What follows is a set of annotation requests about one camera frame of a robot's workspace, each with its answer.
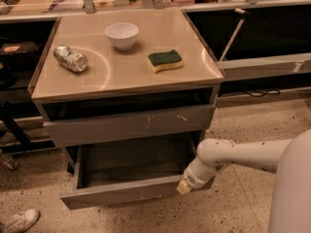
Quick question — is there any crushed silver can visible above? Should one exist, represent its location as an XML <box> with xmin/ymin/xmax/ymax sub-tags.
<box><xmin>53</xmin><ymin>46</ymin><xmax>87</xmax><ymax>73</ymax></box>

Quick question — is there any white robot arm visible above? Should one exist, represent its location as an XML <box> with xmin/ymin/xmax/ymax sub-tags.
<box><xmin>177</xmin><ymin>130</ymin><xmax>311</xmax><ymax>233</ymax></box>

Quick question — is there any grey drawer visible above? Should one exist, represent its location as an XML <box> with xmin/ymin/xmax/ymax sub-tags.
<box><xmin>61</xmin><ymin>131</ymin><xmax>201</xmax><ymax>210</ymax></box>
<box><xmin>44</xmin><ymin>104</ymin><xmax>216</xmax><ymax>147</ymax></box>

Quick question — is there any green yellow sponge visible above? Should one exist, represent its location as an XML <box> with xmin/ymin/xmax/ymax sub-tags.
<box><xmin>148</xmin><ymin>50</ymin><xmax>183</xmax><ymax>74</ymax></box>

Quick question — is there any grey drawer cabinet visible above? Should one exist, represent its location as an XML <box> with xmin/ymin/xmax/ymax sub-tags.
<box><xmin>32</xmin><ymin>9</ymin><xmax>223</xmax><ymax>165</ymax></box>

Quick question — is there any white sneaker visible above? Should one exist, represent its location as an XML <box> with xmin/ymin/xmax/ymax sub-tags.
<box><xmin>0</xmin><ymin>209</ymin><xmax>40</xmax><ymax>233</ymax></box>

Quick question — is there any white-handled stick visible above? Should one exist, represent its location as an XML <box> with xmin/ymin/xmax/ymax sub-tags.
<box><xmin>219</xmin><ymin>8</ymin><xmax>248</xmax><ymax>62</ymax></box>

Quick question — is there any black cable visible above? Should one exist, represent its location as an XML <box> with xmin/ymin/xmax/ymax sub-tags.
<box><xmin>243</xmin><ymin>88</ymin><xmax>282</xmax><ymax>98</ymax></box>

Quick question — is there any white bowl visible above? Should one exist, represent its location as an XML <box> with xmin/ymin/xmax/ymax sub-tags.
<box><xmin>105</xmin><ymin>22</ymin><xmax>139</xmax><ymax>50</ymax></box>

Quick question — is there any grey top drawer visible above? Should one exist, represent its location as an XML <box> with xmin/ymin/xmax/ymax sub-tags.
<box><xmin>44</xmin><ymin>104</ymin><xmax>216</xmax><ymax>147</ymax></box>

